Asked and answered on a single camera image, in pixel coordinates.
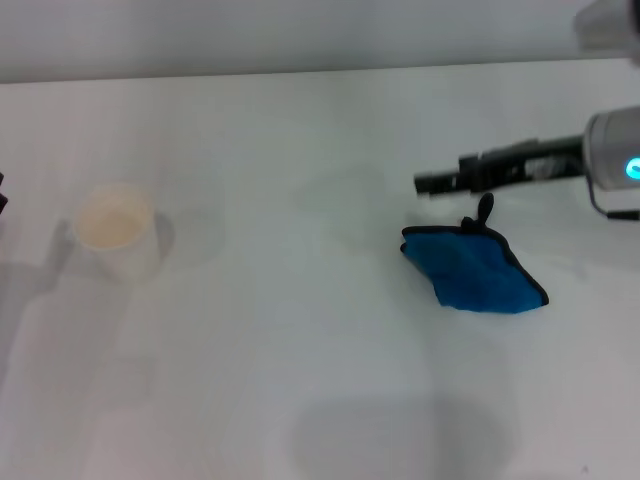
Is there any blue rag with black trim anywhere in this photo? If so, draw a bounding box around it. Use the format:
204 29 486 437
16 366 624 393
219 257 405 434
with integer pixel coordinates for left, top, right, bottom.
399 192 551 315

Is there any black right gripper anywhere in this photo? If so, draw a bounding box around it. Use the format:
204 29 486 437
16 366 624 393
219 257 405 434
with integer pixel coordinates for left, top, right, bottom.
413 133 586 199

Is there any white paper cup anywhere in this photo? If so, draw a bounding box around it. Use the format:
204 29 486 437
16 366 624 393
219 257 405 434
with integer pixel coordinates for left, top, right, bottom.
72 183 161 281

